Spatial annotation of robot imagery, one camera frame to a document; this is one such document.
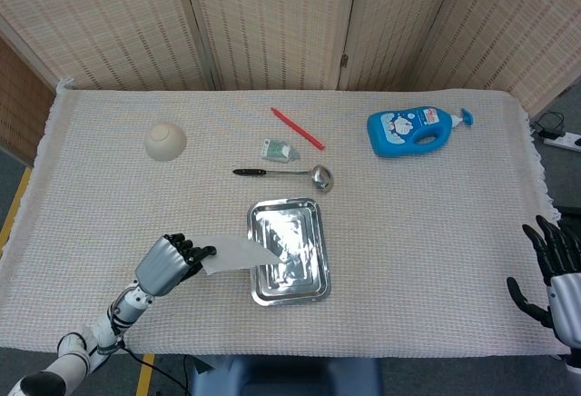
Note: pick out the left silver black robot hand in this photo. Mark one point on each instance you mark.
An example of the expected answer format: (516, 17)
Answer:
(159, 269)

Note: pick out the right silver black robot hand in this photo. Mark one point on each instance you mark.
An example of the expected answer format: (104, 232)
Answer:
(565, 296)

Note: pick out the white paper towel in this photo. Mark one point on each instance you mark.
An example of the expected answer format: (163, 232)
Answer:
(240, 253)

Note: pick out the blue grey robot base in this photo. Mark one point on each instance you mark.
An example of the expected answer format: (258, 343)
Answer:
(281, 378)

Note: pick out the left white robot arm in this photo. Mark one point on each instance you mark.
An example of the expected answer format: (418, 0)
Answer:
(75, 359)

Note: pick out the stainless steel rectangular tray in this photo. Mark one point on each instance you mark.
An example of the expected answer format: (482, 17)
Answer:
(295, 282)

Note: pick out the upturned white ceramic bowl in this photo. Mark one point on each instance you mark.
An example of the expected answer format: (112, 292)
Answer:
(165, 141)

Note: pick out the white woven tablecloth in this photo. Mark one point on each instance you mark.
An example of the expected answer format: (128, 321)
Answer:
(431, 241)

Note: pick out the white power strip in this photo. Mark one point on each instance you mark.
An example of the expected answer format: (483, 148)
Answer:
(565, 141)

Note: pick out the small green white packet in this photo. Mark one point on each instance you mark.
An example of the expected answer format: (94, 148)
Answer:
(278, 151)

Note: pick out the red candle stick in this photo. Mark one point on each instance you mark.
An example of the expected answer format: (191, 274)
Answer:
(297, 128)

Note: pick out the blue pump detergent bottle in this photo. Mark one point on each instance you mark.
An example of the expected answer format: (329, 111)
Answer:
(395, 137)

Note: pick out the woven bamboo folding screen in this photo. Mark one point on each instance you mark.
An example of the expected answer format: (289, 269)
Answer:
(272, 19)

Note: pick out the metal screen hinge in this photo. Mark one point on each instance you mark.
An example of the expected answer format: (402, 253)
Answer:
(343, 61)

